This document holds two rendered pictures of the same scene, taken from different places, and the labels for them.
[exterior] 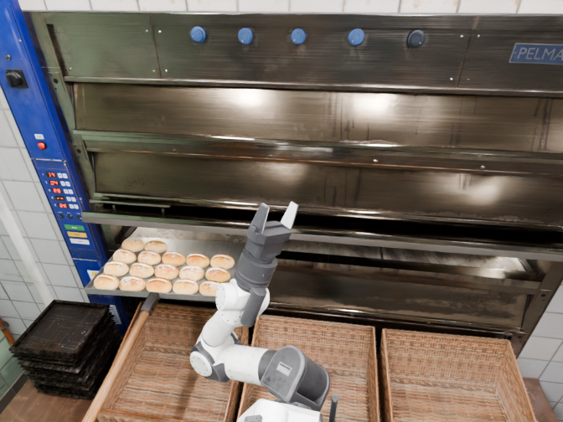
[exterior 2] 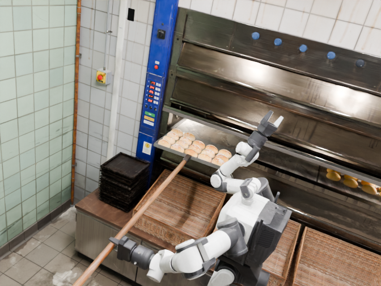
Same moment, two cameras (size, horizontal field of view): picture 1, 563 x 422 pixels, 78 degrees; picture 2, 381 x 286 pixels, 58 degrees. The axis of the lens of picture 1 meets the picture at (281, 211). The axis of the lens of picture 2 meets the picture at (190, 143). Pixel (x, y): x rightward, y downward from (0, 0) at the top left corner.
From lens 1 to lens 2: 1.15 m
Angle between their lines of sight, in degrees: 11
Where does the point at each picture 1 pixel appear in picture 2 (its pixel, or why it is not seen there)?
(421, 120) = (355, 104)
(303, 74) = (300, 66)
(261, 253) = (263, 130)
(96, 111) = (190, 58)
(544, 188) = not seen: outside the picture
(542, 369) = not seen: outside the picture
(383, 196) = (325, 139)
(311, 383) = (267, 194)
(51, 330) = (119, 164)
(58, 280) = (122, 143)
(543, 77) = not seen: outside the picture
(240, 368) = (235, 185)
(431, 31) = (368, 62)
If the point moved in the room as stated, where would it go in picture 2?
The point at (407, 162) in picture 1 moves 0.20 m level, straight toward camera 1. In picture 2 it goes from (343, 123) to (334, 131)
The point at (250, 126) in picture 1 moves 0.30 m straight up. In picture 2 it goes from (265, 84) to (279, 38)
